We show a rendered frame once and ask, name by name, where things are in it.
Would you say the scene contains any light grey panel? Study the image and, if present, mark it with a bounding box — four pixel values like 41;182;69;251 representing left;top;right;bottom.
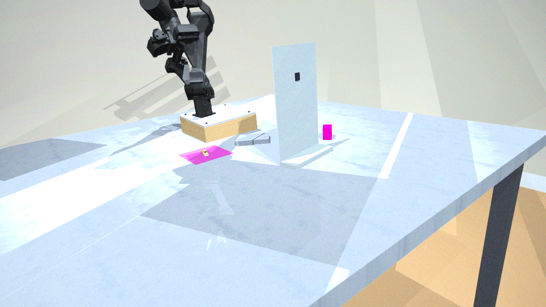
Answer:
271;42;333;170

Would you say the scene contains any magenta block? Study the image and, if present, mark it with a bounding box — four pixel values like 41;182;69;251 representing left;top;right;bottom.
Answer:
322;125;332;140

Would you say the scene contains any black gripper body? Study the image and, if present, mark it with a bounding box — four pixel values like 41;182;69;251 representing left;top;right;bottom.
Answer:
162;22;200;73

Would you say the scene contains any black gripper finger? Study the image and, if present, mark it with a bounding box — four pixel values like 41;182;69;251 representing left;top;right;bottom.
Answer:
175;36;199;68
168;64;190;85

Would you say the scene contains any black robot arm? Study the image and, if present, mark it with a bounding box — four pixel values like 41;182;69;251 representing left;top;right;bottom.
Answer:
139;0;216;118

